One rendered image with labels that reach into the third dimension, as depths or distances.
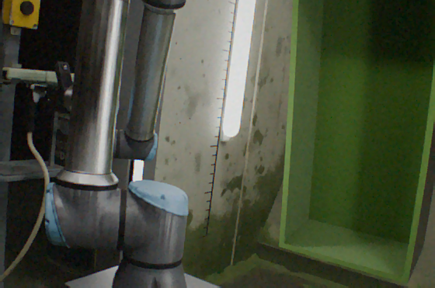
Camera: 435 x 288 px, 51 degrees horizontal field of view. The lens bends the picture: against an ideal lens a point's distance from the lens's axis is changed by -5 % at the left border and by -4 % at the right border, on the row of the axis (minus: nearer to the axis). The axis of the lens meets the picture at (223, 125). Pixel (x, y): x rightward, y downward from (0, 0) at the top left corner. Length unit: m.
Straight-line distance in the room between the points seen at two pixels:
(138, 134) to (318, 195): 1.30
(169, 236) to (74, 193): 0.24
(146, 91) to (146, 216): 0.37
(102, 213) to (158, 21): 0.48
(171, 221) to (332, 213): 1.48
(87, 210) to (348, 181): 1.56
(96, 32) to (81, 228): 0.44
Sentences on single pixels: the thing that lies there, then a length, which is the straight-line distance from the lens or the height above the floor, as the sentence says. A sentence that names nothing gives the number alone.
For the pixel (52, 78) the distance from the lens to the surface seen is 1.76.
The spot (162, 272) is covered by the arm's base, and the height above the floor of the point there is 0.72.
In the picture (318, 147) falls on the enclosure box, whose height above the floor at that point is 0.92.
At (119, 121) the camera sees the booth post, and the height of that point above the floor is 0.96.
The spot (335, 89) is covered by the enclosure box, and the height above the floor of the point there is 1.21.
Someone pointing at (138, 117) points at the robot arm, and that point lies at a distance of 1.38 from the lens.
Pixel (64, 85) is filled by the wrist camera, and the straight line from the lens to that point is 1.59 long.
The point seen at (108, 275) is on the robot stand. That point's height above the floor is 0.64.
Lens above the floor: 1.18
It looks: 5 degrees down
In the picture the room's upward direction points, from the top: 7 degrees clockwise
